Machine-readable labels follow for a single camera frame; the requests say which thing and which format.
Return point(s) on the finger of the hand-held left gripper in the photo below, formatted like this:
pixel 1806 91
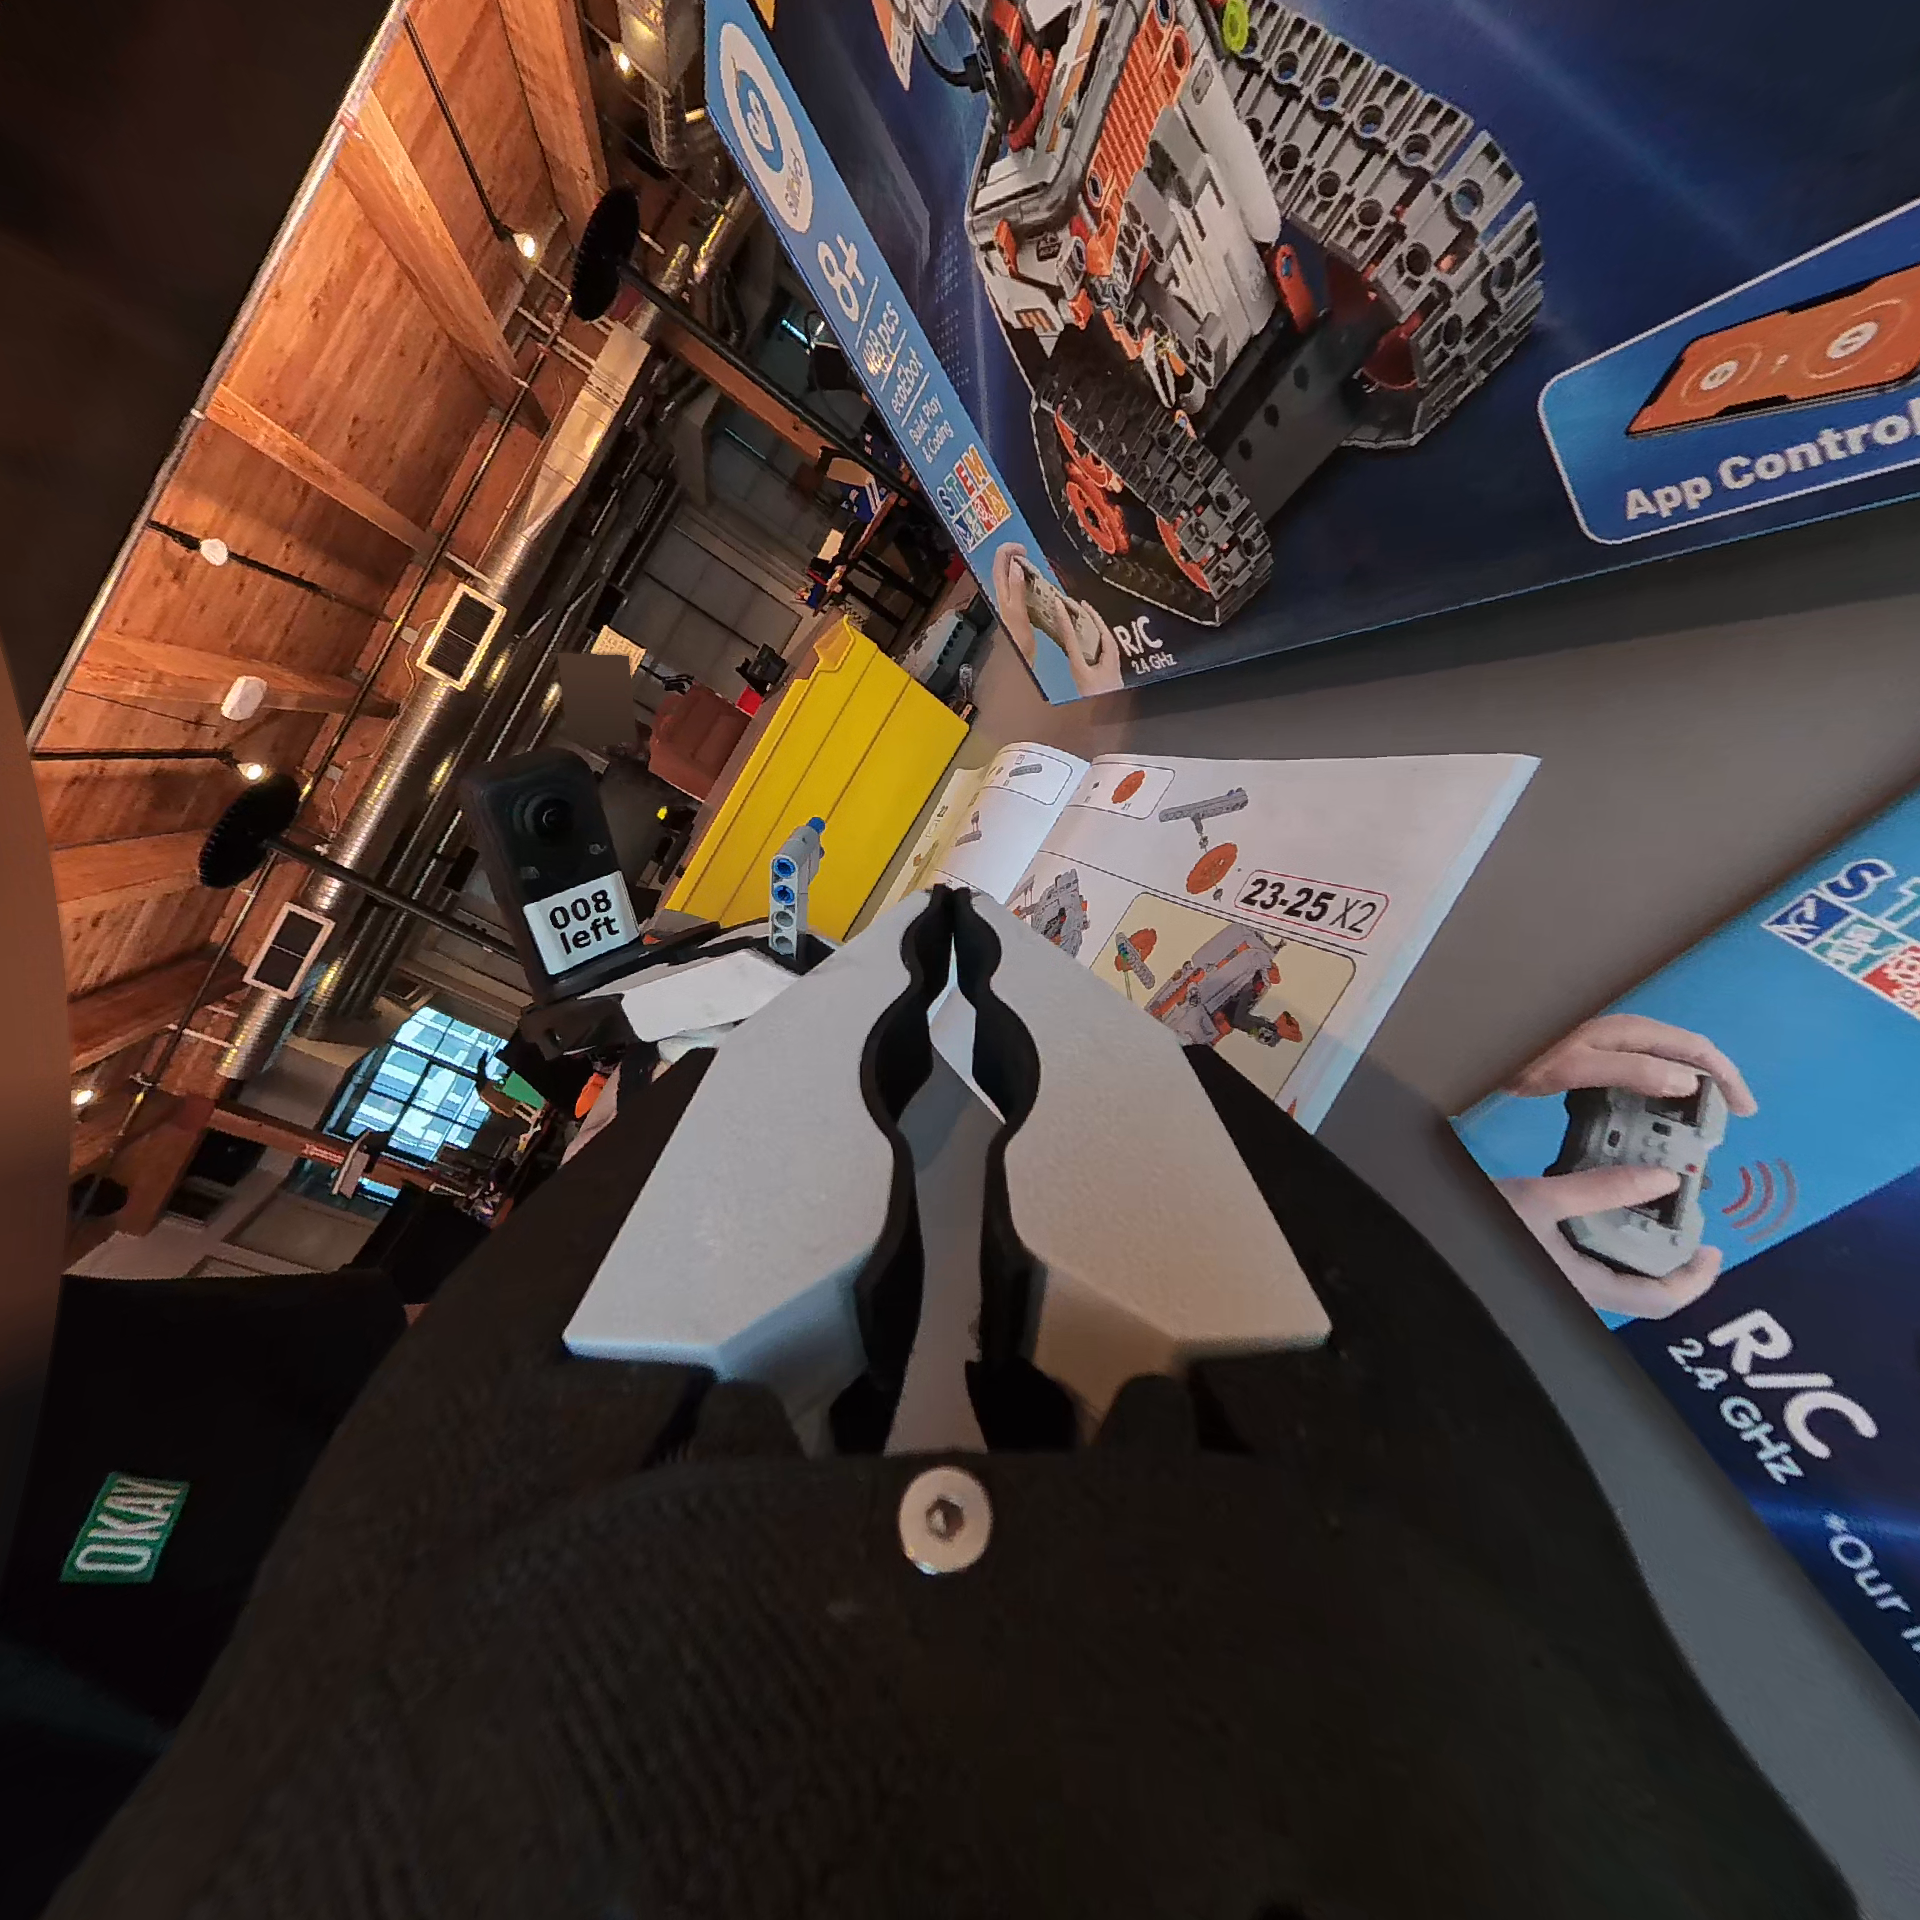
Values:
pixel 704 1009

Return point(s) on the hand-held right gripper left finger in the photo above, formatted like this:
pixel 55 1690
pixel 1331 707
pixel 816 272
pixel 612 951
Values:
pixel 750 1200

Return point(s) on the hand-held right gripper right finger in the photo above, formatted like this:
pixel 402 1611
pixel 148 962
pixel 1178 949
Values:
pixel 1155 1200

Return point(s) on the grey beam with blue pins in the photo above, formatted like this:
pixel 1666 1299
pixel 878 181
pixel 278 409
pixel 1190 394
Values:
pixel 791 901

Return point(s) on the grey desk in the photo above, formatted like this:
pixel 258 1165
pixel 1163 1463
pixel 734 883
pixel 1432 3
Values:
pixel 1651 661

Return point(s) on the paned window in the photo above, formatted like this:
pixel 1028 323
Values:
pixel 420 1079

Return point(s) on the white ceiling air vent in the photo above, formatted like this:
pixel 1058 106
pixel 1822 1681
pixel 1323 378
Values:
pixel 460 629
pixel 284 945

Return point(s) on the yellow storage bin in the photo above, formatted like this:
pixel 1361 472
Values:
pixel 839 750

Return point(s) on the black ceiling fan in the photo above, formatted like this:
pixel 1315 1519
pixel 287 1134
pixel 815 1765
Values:
pixel 247 832
pixel 604 254

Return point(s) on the open instruction booklet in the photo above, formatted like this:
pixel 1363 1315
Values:
pixel 1440 870

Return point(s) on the person's black shirt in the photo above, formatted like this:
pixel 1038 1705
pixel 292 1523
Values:
pixel 224 1381

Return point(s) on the flat blue kit box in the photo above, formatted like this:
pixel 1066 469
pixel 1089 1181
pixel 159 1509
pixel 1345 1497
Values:
pixel 1799 1050

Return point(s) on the large toy robot kit box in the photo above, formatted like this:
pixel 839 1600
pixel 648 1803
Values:
pixel 1651 150

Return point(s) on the silver ventilation duct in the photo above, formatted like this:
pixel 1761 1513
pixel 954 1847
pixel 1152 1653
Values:
pixel 450 646

